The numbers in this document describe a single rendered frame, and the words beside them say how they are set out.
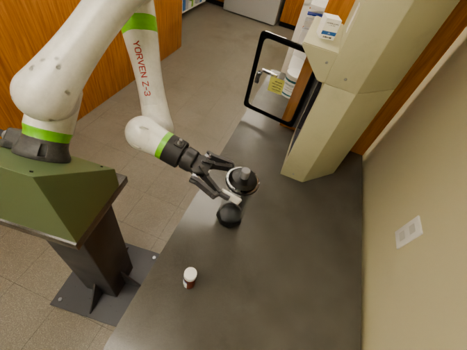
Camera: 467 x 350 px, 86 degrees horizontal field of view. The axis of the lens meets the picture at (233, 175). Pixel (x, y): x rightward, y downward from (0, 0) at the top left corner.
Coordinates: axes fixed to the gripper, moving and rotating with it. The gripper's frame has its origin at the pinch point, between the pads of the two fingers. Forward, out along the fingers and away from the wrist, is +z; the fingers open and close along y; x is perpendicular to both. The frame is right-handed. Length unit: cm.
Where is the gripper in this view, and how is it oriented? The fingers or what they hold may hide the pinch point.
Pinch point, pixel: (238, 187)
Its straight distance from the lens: 82.3
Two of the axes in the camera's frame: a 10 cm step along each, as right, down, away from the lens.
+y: 3.3, -6.8, 6.6
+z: 8.6, 5.0, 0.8
